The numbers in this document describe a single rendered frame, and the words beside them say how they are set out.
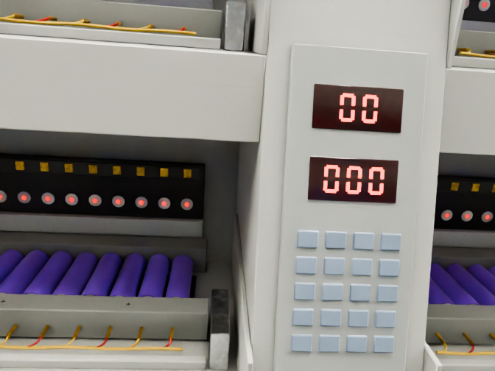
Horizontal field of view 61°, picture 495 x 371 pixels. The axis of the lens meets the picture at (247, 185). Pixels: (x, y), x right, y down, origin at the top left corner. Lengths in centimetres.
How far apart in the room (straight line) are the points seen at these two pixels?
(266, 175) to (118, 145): 23
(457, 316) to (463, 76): 18
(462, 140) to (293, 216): 11
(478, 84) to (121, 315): 26
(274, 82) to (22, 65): 12
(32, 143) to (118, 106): 23
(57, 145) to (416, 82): 32
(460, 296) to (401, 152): 19
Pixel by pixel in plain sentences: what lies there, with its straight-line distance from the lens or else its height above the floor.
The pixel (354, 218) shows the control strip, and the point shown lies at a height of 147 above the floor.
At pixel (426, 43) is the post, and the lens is 25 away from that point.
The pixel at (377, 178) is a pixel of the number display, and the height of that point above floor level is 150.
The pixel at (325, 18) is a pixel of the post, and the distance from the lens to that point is 23.
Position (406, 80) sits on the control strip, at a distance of 23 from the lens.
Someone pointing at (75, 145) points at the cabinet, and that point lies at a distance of 43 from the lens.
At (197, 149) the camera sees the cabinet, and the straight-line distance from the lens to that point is 41.
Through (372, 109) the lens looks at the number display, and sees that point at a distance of 22.
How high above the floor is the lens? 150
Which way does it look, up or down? 3 degrees down
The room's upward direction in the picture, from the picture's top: 3 degrees clockwise
